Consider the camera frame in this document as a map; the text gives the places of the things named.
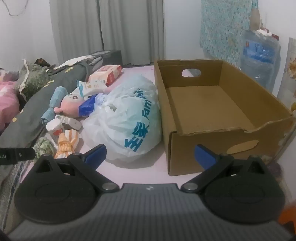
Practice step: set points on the grey quilt yellow stars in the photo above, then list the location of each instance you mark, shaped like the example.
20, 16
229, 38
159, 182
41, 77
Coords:
30, 111

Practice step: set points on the grey curtain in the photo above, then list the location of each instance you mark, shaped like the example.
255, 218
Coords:
92, 27

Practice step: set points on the blue patterned wall cloth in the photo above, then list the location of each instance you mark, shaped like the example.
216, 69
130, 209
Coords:
219, 27

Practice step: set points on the brown cardboard box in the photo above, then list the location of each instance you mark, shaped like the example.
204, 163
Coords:
185, 150

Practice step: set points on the white packet blue print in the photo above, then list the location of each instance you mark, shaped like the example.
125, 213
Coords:
91, 88

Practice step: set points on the pink plush doll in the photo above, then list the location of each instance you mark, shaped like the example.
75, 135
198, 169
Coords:
71, 102

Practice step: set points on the light blue towel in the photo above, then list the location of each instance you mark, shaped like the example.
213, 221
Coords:
56, 97

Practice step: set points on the blue tissue packet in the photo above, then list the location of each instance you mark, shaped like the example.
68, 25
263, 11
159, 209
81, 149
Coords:
86, 105

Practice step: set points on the white plastic bag blue print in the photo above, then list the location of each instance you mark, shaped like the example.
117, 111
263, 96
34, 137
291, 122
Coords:
129, 115

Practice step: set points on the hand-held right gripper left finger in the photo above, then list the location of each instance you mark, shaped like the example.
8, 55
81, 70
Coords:
93, 154

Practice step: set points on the green knitted cloth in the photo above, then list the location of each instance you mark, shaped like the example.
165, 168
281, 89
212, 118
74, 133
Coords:
45, 146

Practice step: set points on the pink cloth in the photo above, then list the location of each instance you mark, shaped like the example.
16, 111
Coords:
8, 102

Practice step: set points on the small printed carton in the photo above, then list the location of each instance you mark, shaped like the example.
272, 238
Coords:
69, 121

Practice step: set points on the dark grey case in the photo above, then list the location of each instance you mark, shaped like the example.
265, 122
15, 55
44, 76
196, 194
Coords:
111, 56

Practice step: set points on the blue water jug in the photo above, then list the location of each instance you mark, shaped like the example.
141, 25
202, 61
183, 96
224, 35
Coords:
256, 62

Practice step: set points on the orange object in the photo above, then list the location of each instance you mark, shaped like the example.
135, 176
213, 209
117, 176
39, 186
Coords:
288, 215

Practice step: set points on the green fuzzy cloth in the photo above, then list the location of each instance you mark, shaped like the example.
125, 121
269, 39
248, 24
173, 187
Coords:
34, 78

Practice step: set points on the pink red packet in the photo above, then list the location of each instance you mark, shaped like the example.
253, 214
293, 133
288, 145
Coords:
106, 73

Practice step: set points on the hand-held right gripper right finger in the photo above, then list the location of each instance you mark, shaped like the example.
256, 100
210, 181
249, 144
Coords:
204, 157

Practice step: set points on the floral curtain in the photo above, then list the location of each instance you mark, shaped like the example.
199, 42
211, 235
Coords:
291, 69

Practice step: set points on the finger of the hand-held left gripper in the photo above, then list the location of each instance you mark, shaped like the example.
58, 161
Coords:
16, 154

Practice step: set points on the orange striped cloth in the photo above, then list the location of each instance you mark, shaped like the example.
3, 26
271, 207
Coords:
66, 143

